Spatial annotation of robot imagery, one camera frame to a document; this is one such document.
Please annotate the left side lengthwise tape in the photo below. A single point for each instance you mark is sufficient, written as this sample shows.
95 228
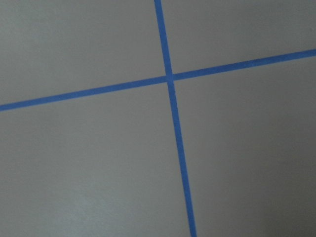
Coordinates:
175 118

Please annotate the left side crosswise tape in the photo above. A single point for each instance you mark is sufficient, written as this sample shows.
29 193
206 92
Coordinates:
161 79

